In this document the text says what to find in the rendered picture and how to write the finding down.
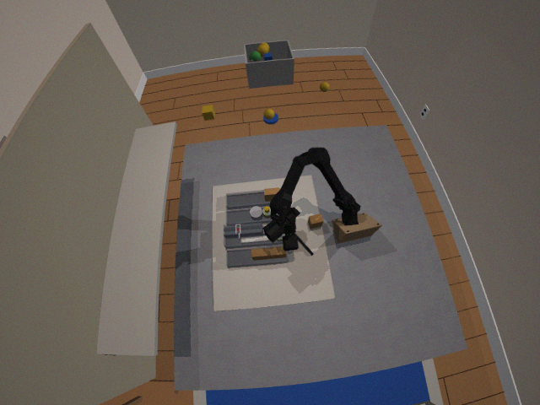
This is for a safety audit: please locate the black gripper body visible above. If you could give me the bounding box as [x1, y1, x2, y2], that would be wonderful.
[283, 225, 299, 251]

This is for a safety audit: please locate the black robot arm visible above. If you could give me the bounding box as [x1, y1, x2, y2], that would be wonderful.
[263, 147, 360, 243]

